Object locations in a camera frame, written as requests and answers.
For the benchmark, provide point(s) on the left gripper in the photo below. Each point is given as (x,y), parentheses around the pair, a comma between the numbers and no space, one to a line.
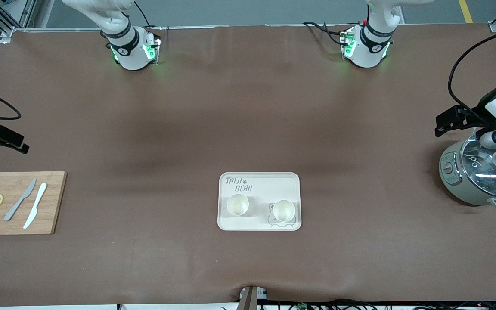
(473,117)

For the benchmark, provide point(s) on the white plastic cup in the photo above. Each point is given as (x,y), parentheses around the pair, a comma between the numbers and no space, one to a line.
(237,205)
(283,210)

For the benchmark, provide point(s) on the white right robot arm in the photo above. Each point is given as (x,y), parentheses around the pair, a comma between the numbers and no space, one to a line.
(129,47)

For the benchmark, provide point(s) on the white bear print tray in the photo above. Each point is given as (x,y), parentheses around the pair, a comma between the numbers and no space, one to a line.
(258,185)

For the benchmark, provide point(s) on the grey-green electric cooking pot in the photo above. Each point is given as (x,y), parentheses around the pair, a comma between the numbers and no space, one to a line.
(450,172)

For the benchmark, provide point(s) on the glass pot lid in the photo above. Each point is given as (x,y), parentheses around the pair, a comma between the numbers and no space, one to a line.
(485,172)

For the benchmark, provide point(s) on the grey plastic knife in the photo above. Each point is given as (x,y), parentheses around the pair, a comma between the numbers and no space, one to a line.
(20,200)

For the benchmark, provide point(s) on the white plastic knife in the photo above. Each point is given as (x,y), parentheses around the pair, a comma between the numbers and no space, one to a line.
(36,204)

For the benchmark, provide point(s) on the wooden cutting board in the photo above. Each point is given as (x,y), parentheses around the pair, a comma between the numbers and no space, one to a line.
(54,215)

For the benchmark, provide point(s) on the brown metal bracket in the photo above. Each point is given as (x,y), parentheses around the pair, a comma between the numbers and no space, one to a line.
(248,299)

